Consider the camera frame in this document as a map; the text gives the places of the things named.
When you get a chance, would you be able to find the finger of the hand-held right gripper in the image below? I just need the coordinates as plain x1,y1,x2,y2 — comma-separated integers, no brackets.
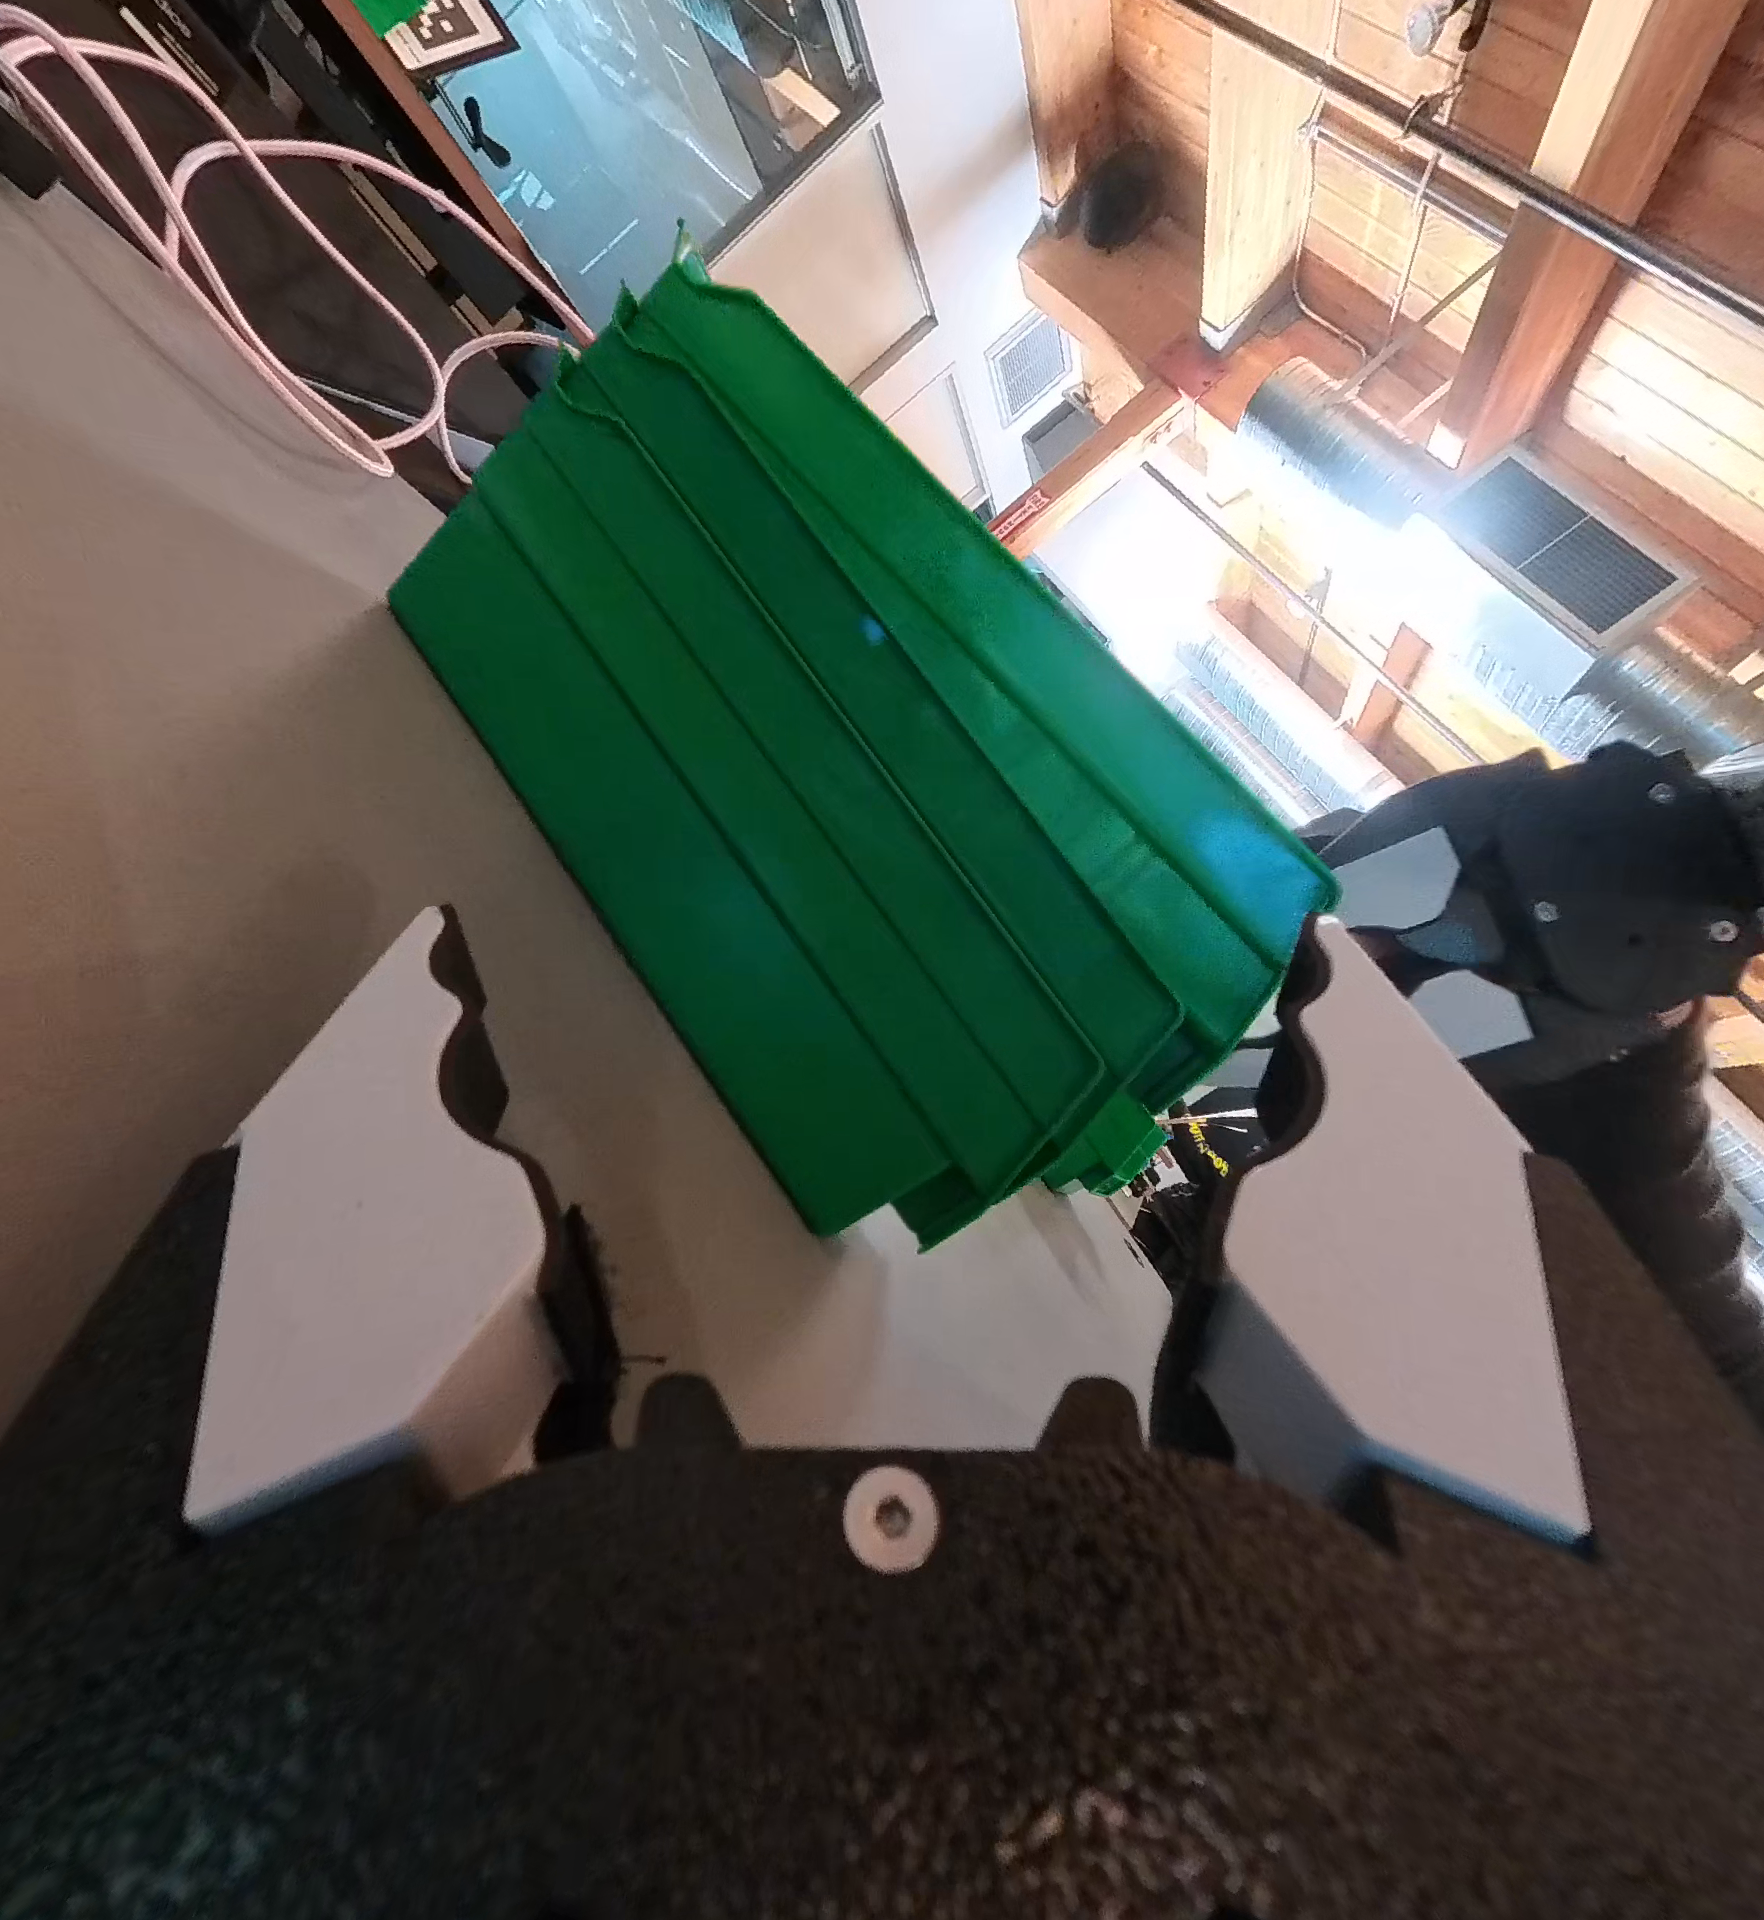
1386,921,1542,1064
1296,816,1469,933

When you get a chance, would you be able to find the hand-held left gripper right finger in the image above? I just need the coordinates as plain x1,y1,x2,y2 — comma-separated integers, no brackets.
1154,916,1594,1554

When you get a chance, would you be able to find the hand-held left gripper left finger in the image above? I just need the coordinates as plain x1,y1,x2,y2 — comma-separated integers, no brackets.
179,903,627,1535

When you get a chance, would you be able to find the green plastic bin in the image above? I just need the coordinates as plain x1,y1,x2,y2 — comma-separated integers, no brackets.
388,225,1340,1253

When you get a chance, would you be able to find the white door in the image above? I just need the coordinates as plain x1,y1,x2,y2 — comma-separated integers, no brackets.
859,369,995,503
718,128,935,393

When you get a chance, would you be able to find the long wooden-edged desk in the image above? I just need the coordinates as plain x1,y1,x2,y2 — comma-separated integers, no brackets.
326,0,585,334

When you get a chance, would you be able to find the framed fiducial tag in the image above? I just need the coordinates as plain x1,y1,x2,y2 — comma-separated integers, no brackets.
381,0,516,66

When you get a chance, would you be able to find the dark duct grille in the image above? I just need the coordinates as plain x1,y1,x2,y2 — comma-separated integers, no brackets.
1437,449,1684,638

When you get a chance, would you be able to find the wooden post with red signs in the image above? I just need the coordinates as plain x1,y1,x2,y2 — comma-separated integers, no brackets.
986,383,1199,558

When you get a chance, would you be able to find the white wall vent grille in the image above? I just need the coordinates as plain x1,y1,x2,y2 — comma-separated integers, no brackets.
982,306,1077,423

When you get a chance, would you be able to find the pink cable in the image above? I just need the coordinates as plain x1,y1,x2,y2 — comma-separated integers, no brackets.
0,0,601,483

